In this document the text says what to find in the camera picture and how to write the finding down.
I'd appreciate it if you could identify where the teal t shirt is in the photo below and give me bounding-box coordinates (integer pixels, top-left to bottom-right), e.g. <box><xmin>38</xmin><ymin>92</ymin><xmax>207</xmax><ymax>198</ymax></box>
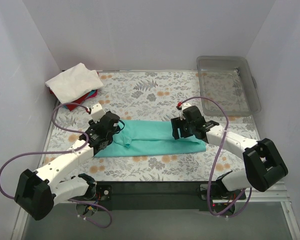
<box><xmin>94</xmin><ymin>119</ymin><xmax>206</xmax><ymax>158</ymax></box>

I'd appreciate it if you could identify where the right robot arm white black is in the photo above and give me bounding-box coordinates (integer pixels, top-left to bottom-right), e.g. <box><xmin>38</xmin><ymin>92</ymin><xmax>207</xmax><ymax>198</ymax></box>
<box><xmin>171</xmin><ymin>103</ymin><xmax>288</xmax><ymax>199</ymax></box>

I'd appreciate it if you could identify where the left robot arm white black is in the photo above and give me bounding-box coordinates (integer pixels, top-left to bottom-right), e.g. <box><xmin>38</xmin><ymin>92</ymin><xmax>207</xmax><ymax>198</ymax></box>
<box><xmin>14</xmin><ymin>111</ymin><xmax>120</xmax><ymax>221</ymax></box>

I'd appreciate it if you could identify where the blue folded t shirt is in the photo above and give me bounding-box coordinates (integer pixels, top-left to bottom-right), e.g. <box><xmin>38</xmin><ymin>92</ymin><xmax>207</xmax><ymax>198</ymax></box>
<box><xmin>63</xmin><ymin>90</ymin><xmax>98</xmax><ymax>111</ymax></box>

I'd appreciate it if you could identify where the clear plastic bin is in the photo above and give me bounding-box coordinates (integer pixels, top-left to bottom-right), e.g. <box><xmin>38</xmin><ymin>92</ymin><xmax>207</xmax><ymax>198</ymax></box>
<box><xmin>196</xmin><ymin>56</ymin><xmax>261</xmax><ymax>117</ymax></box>

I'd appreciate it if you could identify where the white folded t shirt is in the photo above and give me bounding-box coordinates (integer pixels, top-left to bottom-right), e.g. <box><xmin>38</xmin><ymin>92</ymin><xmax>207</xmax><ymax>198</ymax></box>
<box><xmin>45</xmin><ymin>63</ymin><xmax>104</xmax><ymax>104</ymax></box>

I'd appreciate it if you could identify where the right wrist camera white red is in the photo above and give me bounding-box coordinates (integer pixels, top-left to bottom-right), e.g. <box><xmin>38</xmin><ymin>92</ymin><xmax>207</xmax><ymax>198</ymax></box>
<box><xmin>176</xmin><ymin>102</ymin><xmax>192</xmax><ymax>120</ymax></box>

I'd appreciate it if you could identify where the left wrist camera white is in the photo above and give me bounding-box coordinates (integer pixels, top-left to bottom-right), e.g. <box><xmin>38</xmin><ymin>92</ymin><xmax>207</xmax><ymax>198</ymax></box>
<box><xmin>87</xmin><ymin>103</ymin><xmax>106</xmax><ymax>123</ymax></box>

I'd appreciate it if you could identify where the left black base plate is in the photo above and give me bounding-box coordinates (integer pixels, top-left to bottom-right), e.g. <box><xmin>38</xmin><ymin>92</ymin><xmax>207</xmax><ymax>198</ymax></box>
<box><xmin>95</xmin><ymin>183</ymin><xmax>113</xmax><ymax>202</ymax></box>

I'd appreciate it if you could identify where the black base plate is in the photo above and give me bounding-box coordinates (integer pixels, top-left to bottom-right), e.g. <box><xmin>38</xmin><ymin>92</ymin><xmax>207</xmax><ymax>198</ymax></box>
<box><xmin>95</xmin><ymin>183</ymin><xmax>113</xmax><ymax>202</ymax></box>
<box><xmin>195</xmin><ymin>181</ymin><xmax>242</xmax><ymax>203</ymax></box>

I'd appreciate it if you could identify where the aluminium front rail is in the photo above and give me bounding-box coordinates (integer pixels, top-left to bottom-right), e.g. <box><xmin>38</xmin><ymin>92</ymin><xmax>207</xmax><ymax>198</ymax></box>
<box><xmin>20</xmin><ymin>181</ymin><xmax>291</xmax><ymax>204</ymax></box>

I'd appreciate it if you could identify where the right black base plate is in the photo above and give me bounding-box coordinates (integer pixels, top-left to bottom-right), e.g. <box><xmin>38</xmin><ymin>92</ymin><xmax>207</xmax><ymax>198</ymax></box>
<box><xmin>195</xmin><ymin>181</ymin><xmax>242</xmax><ymax>203</ymax></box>

